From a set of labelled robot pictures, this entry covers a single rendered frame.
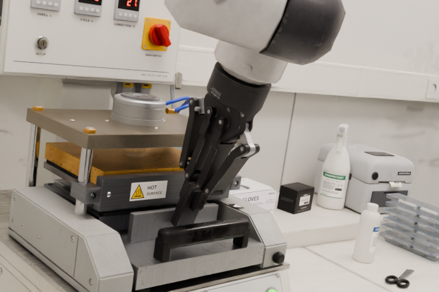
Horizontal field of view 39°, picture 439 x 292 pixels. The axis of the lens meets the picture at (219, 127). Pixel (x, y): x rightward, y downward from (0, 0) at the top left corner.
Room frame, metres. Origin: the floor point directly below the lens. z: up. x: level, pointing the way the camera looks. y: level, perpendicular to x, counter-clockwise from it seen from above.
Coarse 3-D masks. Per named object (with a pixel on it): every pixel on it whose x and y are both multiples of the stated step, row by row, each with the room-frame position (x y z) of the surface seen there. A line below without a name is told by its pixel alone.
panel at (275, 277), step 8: (272, 272) 0.86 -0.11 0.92; (280, 272) 0.87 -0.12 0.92; (240, 280) 0.82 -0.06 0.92; (248, 280) 0.83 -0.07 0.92; (256, 280) 0.84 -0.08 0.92; (264, 280) 0.85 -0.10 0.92; (272, 280) 0.86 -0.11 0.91; (280, 280) 0.87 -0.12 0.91; (208, 288) 0.78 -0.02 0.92; (216, 288) 0.79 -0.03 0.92; (224, 288) 0.79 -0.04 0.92; (232, 288) 0.80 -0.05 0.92; (240, 288) 0.81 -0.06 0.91; (248, 288) 0.82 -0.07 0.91; (256, 288) 0.83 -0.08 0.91; (264, 288) 0.84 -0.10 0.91; (272, 288) 0.85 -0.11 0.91; (280, 288) 0.86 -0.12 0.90
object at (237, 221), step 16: (192, 224) 0.77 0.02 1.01; (208, 224) 0.78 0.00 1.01; (224, 224) 0.79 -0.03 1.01; (240, 224) 0.81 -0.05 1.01; (160, 240) 0.73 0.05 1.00; (176, 240) 0.74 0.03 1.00; (192, 240) 0.75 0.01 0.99; (208, 240) 0.78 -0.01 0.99; (240, 240) 0.82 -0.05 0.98; (160, 256) 0.73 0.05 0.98
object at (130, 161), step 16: (48, 144) 0.90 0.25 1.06; (64, 144) 0.91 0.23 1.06; (48, 160) 0.91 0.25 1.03; (64, 160) 0.87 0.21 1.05; (96, 160) 0.84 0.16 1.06; (112, 160) 0.86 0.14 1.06; (128, 160) 0.87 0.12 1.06; (144, 160) 0.88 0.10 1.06; (160, 160) 0.90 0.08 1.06; (176, 160) 0.92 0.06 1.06; (64, 176) 0.86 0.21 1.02; (96, 176) 0.80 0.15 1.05
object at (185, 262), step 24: (144, 216) 0.79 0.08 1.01; (168, 216) 0.81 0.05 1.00; (216, 216) 0.88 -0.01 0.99; (144, 240) 0.79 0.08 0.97; (144, 264) 0.71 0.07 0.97; (168, 264) 0.73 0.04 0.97; (192, 264) 0.76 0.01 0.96; (216, 264) 0.79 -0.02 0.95; (240, 264) 0.82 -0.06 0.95; (144, 288) 0.71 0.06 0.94
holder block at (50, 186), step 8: (48, 184) 0.91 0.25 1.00; (56, 192) 0.88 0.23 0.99; (64, 192) 0.88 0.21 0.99; (72, 200) 0.85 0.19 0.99; (88, 208) 0.82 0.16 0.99; (144, 208) 0.86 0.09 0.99; (152, 208) 0.86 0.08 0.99; (160, 208) 0.87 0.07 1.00; (96, 216) 0.80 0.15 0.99; (104, 216) 0.80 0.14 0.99; (112, 216) 0.80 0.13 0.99; (120, 216) 0.81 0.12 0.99; (128, 216) 0.82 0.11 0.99; (112, 224) 0.80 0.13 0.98; (120, 224) 0.81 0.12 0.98; (128, 224) 0.82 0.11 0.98
